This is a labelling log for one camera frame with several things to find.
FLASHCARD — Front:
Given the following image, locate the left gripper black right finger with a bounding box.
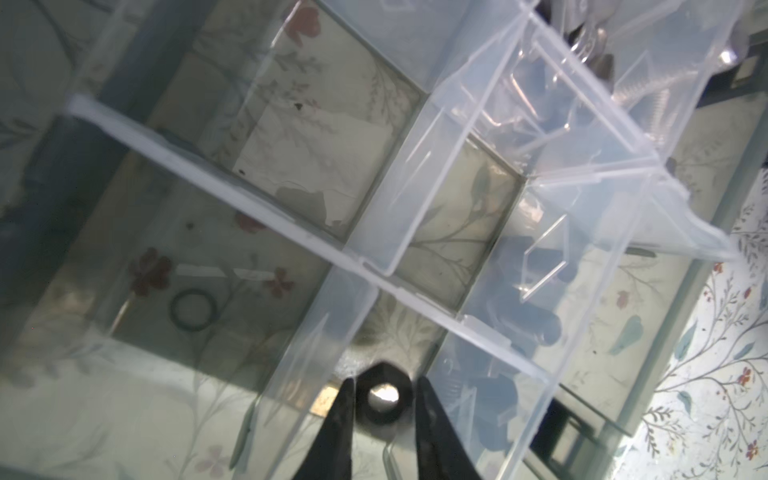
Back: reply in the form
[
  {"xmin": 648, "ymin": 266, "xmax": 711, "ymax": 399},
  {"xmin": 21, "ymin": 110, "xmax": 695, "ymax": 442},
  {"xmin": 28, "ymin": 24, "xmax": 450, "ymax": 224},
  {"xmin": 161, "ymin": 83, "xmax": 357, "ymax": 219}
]
[{"xmin": 415, "ymin": 376, "xmax": 481, "ymax": 480}]

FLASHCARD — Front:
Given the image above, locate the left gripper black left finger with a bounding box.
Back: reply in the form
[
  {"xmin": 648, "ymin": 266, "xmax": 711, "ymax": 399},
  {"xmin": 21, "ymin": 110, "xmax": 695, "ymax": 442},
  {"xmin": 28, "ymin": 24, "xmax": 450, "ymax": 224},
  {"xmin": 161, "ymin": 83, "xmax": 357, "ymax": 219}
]
[{"xmin": 293, "ymin": 378, "xmax": 356, "ymax": 480}]

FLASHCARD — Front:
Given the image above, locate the black hex nut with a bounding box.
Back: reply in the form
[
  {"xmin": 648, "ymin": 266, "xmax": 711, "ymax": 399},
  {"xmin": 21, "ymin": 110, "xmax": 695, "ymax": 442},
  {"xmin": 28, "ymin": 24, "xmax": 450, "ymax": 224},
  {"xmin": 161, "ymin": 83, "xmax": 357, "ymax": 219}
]
[{"xmin": 356, "ymin": 362, "xmax": 414, "ymax": 426}]

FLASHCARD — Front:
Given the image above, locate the green compartment organizer box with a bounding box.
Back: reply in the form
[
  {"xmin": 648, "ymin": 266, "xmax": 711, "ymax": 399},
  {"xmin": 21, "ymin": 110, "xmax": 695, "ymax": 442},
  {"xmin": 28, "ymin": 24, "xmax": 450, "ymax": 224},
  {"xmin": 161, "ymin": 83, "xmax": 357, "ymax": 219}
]
[{"xmin": 1, "ymin": 1, "xmax": 754, "ymax": 479}]

